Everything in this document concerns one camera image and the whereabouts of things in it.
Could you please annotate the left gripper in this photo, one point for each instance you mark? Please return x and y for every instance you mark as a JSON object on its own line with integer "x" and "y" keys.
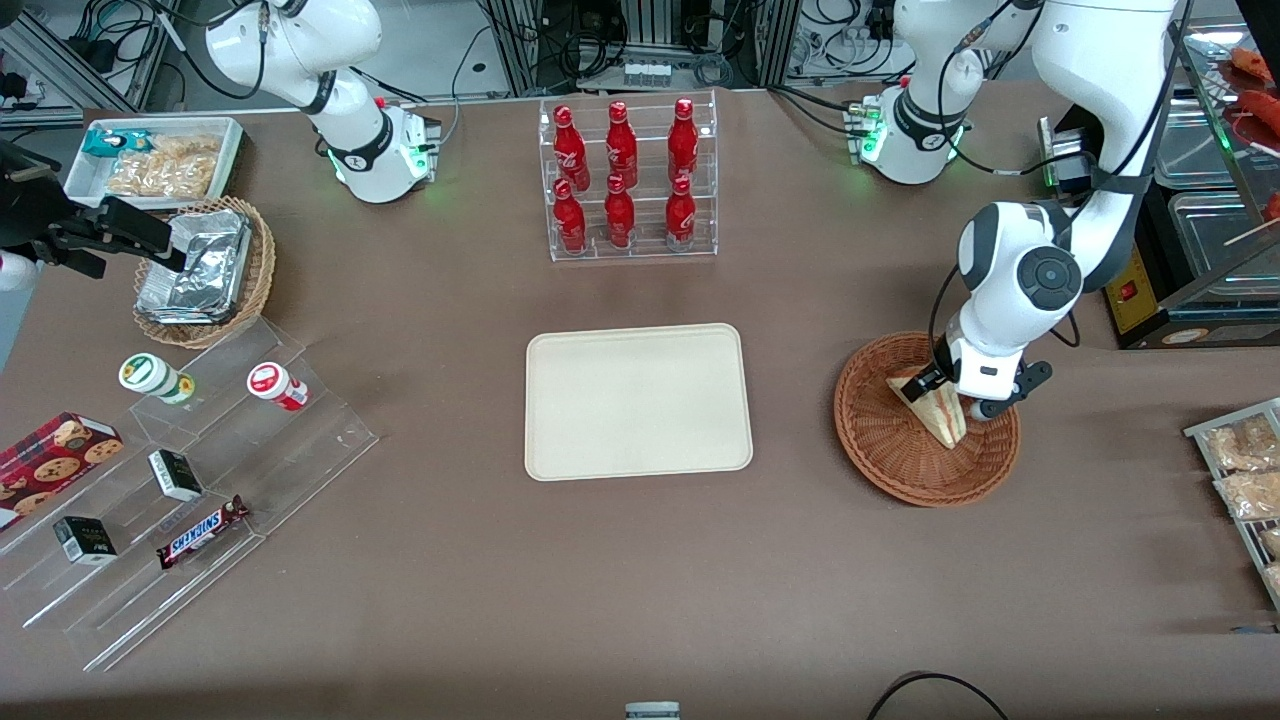
{"x": 941, "y": 359}

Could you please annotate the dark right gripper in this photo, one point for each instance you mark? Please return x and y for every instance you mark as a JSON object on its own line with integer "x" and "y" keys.
{"x": 30, "y": 212}

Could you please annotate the triangular sandwich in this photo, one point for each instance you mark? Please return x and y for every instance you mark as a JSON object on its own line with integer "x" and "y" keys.
{"x": 940, "y": 418}

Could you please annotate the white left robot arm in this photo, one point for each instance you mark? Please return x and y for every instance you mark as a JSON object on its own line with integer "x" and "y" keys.
{"x": 1100, "y": 60}

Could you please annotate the round brown wicker basket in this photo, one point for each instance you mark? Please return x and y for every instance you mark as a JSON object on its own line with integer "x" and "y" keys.
{"x": 930, "y": 475}

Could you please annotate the light wicker basket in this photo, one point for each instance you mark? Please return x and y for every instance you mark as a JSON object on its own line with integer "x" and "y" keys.
{"x": 258, "y": 285}

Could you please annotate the beige plastic tray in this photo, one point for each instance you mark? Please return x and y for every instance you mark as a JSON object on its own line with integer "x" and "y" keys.
{"x": 638, "y": 402}

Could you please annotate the white rectangular bin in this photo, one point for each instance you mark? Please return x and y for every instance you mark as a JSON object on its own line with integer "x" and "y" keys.
{"x": 82, "y": 178}

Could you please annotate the teal snack packet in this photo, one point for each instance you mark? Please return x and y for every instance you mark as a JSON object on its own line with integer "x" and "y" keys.
{"x": 105, "y": 142}

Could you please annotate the clear bag of crackers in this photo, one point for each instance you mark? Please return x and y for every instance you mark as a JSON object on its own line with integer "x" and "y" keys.
{"x": 170, "y": 172}

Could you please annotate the silver foil containers stack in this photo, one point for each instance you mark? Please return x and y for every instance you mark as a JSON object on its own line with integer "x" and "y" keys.
{"x": 200, "y": 270}

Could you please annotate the green lidded cup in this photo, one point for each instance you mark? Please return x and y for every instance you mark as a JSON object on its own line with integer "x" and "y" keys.
{"x": 148, "y": 375}

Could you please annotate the red cookie box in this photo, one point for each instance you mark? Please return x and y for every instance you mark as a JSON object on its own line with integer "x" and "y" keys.
{"x": 50, "y": 462}

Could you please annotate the red lidded cup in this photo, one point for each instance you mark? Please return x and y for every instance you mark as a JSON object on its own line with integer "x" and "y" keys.
{"x": 272, "y": 384}

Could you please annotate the small black carton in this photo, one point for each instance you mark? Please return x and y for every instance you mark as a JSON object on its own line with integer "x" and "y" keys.
{"x": 175, "y": 475}
{"x": 85, "y": 541}

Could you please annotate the glass hot food case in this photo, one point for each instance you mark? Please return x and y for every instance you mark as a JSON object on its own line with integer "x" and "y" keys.
{"x": 1200, "y": 300}

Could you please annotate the clear acrylic stepped stand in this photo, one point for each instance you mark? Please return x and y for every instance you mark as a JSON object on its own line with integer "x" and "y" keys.
{"x": 300, "y": 445}

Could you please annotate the red cola bottle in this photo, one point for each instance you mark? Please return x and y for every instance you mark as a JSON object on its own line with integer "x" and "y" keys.
{"x": 683, "y": 142}
{"x": 621, "y": 148}
{"x": 680, "y": 215}
{"x": 570, "y": 150}
{"x": 619, "y": 215}
{"x": 569, "y": 220}

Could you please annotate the Snickers chocolate bar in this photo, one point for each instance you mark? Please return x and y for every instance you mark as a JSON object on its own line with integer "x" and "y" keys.
{"x": 200, "y": 533}

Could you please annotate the clear acrylic bottle rack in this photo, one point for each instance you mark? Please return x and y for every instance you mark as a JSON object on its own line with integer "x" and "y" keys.
{"x": 640, "y": 250}

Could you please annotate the clear bag of snacks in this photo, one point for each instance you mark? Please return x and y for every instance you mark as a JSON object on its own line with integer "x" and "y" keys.
{"x": 1240, "y": 445}
{"x": 1250, "y": 495}

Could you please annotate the steel food pan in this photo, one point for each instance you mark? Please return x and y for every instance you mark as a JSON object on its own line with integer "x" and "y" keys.
{"x": 1195, "y": 145}
{"x": 1215, "y": 230}

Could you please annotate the white power strip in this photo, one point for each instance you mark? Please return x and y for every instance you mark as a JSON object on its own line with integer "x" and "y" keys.
{"x": 646, "y": 73}

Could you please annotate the small grey device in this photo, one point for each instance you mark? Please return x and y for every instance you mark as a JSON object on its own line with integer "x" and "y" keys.
{"x": 652, "y": 711}

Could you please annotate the aluminium frame structure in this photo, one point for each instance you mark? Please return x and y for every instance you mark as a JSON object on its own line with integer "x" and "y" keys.
{"x": 650, "y": 30}

